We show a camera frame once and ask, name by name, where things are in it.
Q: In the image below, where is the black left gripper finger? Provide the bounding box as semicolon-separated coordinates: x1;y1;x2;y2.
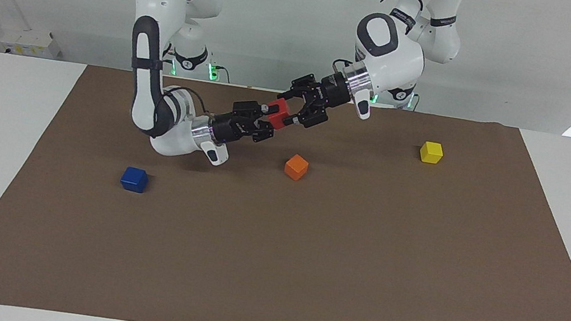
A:
277;69;323;106
284;99;329;131

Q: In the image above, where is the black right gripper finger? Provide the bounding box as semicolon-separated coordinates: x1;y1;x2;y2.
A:
246;120;275;145
232;97;272;123

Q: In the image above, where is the red wooden block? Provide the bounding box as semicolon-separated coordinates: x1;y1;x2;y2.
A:
262;95;293;132

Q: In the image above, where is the orange wooden block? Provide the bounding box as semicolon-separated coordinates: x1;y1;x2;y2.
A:
283;153;310;183

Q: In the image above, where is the blue wooden block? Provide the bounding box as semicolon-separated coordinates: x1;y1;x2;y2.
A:
119;166;150;194

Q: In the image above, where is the yellow wooden block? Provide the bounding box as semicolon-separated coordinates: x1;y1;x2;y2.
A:
418;140;445;166

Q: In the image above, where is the brown table mat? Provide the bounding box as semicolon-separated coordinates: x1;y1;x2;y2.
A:
0;49;571;321

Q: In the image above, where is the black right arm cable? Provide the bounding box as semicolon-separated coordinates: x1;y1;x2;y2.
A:
175;86;217;118

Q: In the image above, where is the white wall box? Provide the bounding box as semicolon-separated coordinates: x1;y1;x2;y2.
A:
0;25;64;61

